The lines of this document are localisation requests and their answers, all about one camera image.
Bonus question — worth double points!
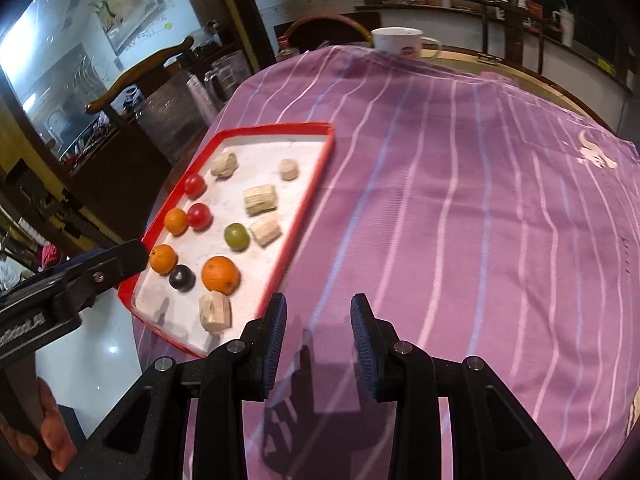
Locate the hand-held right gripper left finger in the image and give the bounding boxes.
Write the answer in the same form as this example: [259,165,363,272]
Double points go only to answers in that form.
[60,292,288,480]

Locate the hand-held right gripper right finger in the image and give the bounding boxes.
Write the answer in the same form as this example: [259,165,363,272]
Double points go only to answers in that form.
[350,294,576,480]

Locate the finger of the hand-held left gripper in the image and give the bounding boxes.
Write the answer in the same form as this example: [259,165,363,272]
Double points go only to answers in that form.
[47,239,151,323]

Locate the small orange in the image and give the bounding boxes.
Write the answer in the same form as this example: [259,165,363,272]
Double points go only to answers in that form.
[164,208,189,235]
[149,244,179,275]

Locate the dark purple plum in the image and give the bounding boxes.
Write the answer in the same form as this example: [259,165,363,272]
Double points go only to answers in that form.
[169,265,196,293]

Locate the large orange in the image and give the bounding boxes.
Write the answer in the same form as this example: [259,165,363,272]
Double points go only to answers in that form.
[201,256,240,295]

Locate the green round fruit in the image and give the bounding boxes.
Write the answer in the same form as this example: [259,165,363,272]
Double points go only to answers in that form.
[223,223,249,251]

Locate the red rimmed white tray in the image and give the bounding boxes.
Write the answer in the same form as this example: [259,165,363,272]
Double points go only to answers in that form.
[117,121,336,359]

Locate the person's left hand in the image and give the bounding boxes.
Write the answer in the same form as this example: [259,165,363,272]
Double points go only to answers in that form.
[0,380,76,472]

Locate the large sugarcane piece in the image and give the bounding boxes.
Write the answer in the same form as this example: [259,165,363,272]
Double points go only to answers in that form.
[243,185,277,217]

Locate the purple striped cloth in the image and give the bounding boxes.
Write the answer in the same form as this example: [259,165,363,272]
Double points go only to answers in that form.
[132,42,640,480]

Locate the dark wooden chair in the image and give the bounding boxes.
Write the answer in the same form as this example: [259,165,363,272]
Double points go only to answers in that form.
[85,35,196,171]

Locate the glass pitcher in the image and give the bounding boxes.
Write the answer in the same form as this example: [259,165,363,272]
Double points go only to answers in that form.
[202,51,252,107]

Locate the glass bottle with red cap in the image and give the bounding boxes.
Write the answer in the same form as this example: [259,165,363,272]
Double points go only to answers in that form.
[275,32,301,62]

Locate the white mug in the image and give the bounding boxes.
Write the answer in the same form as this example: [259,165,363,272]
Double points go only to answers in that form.
[371,27,444,61]

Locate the white jug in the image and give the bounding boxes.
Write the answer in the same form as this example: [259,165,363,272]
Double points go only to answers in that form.
[556,0,577,47]

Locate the framed wall picture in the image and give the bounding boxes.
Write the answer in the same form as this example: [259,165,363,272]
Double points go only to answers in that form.
[99,0,167,55]

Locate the basket with hoop handle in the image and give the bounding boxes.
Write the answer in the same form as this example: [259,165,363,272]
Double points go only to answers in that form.
[286,14,375,53]

